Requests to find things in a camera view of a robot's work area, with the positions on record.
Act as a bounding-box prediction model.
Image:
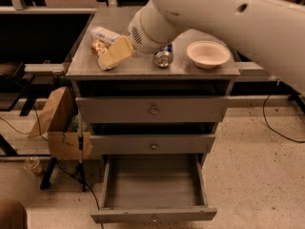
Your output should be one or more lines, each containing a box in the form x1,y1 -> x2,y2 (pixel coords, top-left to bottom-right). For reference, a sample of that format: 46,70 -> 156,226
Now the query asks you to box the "grey drawer cabinet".
65,6 -> 241,164

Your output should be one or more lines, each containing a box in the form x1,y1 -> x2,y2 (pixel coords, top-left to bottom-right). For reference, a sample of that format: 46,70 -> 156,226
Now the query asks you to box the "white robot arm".
98,0 -> 305,94

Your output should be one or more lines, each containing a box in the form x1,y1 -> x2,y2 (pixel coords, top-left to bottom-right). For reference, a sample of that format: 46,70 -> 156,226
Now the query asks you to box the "grey open bottom drawer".
91,154 -> 216,224

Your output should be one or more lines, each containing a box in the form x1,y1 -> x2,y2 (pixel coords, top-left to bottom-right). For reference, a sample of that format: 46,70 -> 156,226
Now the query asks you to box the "black tripod stand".
75,114 -> 86,192

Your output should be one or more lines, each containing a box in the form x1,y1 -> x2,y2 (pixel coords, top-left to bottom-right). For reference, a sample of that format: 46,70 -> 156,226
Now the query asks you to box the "clear plastic cup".
23,156 -> 44,176

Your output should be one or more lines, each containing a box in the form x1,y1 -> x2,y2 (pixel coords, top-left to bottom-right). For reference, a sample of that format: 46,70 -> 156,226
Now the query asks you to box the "brown cardboard box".
28,87 -> 79,160

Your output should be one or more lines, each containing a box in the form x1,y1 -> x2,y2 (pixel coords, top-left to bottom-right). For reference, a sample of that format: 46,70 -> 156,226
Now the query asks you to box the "clear plastic water bottle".
91,27 -> 120,47

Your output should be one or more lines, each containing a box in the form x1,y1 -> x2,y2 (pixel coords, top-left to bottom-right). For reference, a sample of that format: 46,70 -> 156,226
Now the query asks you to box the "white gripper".
97,0 -> 187,71

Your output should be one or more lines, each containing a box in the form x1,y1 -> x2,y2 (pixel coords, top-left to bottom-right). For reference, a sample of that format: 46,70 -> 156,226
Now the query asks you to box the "white paper bowl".
187,41 -> 231,70

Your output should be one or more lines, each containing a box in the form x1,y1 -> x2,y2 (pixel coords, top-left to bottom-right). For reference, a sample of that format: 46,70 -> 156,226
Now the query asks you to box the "black floor cable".
0,105 -> 105,229

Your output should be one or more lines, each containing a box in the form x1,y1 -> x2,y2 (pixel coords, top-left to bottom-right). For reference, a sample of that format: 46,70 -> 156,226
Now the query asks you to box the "brown rounded object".
0,198 -> 28,229

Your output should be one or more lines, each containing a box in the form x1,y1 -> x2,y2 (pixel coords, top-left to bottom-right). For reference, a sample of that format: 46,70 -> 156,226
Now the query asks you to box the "grey top drawer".
76,96 -> 230,123

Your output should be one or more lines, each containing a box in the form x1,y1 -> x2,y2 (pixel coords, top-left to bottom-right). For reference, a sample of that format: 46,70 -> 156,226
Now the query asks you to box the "grey middle drawer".
90,135 -> 215,155

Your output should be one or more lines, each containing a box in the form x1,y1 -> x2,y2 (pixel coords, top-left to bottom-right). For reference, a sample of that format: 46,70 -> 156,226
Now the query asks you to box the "black cable on right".
262,94 -> 305,144

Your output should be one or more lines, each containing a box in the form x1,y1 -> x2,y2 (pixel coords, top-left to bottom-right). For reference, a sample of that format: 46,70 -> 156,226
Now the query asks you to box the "blue pepsi can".
153,44 -> 173,68

